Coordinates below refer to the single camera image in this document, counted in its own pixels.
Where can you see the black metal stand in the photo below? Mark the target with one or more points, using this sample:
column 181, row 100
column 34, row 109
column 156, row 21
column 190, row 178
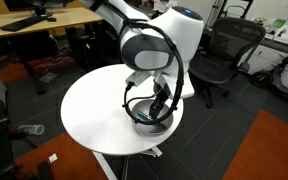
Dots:
column 232, row 8

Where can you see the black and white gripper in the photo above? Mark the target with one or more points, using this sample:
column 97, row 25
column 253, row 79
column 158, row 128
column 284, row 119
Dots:
column 162, row 85

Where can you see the black mesh office chair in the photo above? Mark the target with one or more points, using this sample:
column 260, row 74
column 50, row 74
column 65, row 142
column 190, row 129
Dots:
column 230, row 50

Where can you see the green desk item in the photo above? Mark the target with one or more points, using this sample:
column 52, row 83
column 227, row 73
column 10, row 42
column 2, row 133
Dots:
column 279, row 23

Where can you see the black computer monitor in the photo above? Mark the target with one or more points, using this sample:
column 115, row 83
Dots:
column 34, row 4

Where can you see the grey power strip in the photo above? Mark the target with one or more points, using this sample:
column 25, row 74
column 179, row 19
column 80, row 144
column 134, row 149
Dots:
column 48, row 77

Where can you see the white round bowl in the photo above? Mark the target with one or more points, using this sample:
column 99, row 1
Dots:
column 144, row 128

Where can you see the white cabinet desk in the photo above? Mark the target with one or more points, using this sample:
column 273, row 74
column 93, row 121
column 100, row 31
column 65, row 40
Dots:
column 284, row 43

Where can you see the light wooden desk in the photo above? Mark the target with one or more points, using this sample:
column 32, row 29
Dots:
column 67, row 16

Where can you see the black kick scooter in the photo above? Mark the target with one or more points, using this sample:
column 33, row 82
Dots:
column 277, row 75

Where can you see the black computer mouse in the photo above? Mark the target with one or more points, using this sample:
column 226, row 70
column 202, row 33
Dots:
column 51, row 19

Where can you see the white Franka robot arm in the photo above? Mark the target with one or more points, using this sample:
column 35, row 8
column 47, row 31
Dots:
column 150, row 36

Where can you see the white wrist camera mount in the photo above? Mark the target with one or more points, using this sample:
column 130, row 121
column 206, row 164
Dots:
column 137, row 79

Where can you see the small white paper scrap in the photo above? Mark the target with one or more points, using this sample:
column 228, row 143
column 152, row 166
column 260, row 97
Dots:
column 53, row 158

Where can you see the black computer keyboard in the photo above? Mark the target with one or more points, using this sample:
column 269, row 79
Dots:
column 24, row 22

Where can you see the teal and black marker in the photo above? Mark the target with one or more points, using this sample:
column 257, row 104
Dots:
column 144, row 115

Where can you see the white metal table base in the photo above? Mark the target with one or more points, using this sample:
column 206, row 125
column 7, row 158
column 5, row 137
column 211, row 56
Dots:
column 105, row 165

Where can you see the black computer tower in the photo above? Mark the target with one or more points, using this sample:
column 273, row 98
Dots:
column 80, row 46

